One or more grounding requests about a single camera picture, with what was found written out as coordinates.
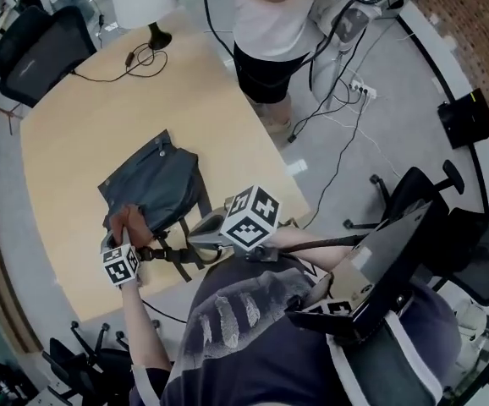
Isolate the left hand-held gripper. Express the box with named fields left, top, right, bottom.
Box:
left=99, top=229, right=140, bottom=289

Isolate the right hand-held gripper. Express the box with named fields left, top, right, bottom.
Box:
left=188, top=184, right=282, bottom=264

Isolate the dark grey canvas bag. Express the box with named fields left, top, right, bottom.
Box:
left=97, top=129, right=224, bottom=283

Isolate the person's left forearm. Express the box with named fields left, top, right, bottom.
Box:
left=119, top=281, right=173, bottom=371

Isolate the person's right forearm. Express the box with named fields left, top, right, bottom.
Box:
left=269, top=228, right=355, bottom=278

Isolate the person's dark printed shirt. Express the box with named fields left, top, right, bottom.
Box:
left=129, top=250, right=461, bottom=406

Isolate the black mesh office chair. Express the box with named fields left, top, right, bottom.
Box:
left=0, top=5, right=98, bottom=109

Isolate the white power strip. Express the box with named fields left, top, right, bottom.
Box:
left=348, top=79, right=379, bottom=100

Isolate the black office chair with armrests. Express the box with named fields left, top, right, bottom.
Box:
left=343, top=158, right=489, bottom=308

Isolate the white table lamp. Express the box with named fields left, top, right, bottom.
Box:
left=109, top=0, right=178, bottom=52

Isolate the gray white machine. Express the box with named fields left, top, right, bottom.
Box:
left=310, top=0, right=431, bottom=113

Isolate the black box with yellow mark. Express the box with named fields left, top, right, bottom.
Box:
left=437, top=87, right=489, bottom=151

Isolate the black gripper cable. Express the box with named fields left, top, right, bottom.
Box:
left=277, top=233, right=368, bottom=253

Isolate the black floor cable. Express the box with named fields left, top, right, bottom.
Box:
left=301, top=36, right=375, bottom=230

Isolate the black lamp cable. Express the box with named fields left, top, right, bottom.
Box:
left=71, top=42, right=169, bottom=84

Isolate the white floor cable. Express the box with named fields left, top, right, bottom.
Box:
left=320, top=95, right=402, bottom=177

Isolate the thick black cable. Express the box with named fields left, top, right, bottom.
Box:
left=201, top=0, right=326, bottom=84

